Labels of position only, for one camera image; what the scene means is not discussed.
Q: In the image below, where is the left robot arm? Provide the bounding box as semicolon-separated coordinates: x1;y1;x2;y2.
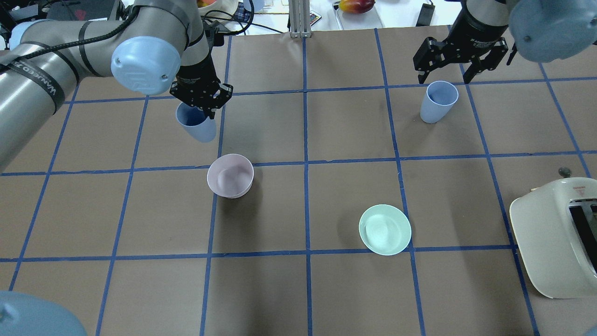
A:
1;0;229;336

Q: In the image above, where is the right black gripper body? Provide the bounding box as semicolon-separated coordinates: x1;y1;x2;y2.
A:
437;8;508;68

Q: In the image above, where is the black power adapter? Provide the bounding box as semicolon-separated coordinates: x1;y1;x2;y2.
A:
416;3;435;26

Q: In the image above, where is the white metal tray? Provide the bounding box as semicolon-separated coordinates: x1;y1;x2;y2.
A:
333;1;384;30

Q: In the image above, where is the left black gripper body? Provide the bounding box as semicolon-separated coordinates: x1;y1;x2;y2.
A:
172;60;233;112

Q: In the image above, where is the red yellow mango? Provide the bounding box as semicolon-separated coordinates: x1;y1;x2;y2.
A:
338;0;375;14

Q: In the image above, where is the blue cup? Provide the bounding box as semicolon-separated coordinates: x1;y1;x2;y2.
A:
175;102;217;143
419;81;460;124

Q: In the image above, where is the aluminium frame post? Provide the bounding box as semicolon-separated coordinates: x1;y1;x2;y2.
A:
288;0;312;39

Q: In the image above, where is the small remote control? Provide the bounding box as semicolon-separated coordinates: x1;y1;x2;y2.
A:
309;11;322;26

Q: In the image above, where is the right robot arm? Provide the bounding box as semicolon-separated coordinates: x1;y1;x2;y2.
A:
412;0;597;84

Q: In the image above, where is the mint green bowl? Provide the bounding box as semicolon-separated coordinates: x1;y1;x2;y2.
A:
358;204;412;256

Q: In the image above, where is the pink bowl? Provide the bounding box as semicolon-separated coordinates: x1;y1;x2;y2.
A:
207;154;254;199

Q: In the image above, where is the cream white toaster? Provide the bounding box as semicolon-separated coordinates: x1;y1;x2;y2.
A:
509;167;597;299

